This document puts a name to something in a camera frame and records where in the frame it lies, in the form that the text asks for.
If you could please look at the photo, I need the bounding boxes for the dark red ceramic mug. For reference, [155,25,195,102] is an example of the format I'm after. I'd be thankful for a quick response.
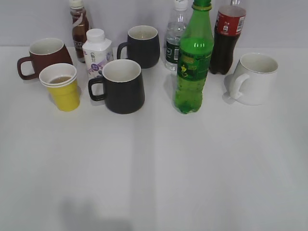
[17,38,73,80]

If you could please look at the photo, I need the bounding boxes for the black mug front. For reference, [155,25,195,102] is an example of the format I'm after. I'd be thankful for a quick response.
[88,59,145,114]

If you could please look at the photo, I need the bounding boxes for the white ceramic mug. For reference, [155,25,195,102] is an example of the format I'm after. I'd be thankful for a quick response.
[227,52,279,106]

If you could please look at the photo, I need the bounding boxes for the green plastic soda bottle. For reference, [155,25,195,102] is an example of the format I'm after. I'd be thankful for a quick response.
[174,0,214,114]

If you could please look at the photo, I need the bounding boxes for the black mug rear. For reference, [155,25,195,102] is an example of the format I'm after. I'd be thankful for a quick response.
[116,25,161,69]

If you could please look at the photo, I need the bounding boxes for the cola bottle red label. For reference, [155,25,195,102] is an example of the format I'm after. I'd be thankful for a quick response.
[209,0,246,75]

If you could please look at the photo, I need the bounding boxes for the black mug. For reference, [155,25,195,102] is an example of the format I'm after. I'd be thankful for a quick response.
[116,25,161,69]
[88,59,145,114]

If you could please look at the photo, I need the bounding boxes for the clear water bottle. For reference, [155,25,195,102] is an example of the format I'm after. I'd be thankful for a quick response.
[165,0,188,72]

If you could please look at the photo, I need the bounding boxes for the yellow paper cup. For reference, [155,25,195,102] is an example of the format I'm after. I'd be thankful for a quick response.
[39,63,80,112]

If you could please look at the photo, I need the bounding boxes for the white milk bottle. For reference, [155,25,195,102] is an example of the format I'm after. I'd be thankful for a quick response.
[82,28,114,79]

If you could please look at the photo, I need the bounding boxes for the brown drink bottle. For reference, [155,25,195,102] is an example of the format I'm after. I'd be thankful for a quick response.
[69,0,90,63]

